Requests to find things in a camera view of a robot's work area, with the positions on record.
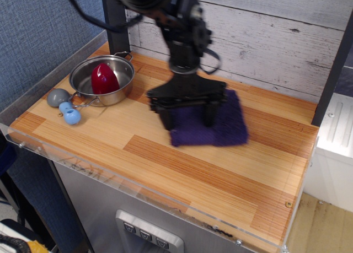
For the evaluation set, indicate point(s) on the black post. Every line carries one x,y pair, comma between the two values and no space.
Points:
114,14
334,75

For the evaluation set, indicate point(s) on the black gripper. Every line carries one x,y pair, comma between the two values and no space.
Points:
184,90

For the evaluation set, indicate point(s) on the black post left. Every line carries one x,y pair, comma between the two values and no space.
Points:
114,14

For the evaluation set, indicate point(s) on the small steel pot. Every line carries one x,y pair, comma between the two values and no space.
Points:
80,80

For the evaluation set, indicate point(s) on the clear acrylic table guard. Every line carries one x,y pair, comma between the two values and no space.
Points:
245,194

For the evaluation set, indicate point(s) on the purple terry cloth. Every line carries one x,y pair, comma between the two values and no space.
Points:
229,128

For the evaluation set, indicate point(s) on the grey and blue toy scoop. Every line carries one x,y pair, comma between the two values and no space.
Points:
60,98

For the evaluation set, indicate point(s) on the dark red plastic pepper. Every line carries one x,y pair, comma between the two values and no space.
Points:
104,80

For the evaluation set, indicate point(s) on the white metal cabinet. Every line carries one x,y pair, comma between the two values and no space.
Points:
329,176

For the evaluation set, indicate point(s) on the steel panel with buttons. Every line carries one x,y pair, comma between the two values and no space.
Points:
138,235

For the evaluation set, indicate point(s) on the black post right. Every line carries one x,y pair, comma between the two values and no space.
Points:
334,75

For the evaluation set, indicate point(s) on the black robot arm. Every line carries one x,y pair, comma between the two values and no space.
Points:
187,37

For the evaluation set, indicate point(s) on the yellow and black object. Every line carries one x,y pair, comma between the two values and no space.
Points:
22,246

